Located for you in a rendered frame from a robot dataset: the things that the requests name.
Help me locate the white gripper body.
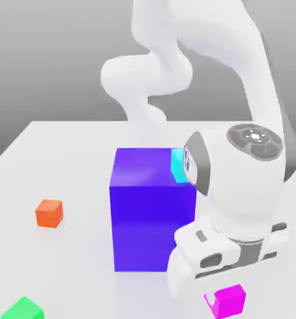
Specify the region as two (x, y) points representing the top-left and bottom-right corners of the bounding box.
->
(166, 248), (264, 300)

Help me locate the small magenta cube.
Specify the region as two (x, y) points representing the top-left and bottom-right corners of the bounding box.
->
(203, 283), (247, 319)

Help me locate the small cyan cube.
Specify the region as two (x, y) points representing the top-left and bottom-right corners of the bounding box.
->
(170, 148), (189, 184)

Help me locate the small orange cube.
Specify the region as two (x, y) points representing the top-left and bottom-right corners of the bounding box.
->
(35, 199), (64, 229)

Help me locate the small green cube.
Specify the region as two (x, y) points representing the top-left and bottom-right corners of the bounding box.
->
(0, 296), (45, 319)

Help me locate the large blue box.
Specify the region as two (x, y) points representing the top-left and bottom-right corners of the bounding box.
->
(109, 147), (198, 273)

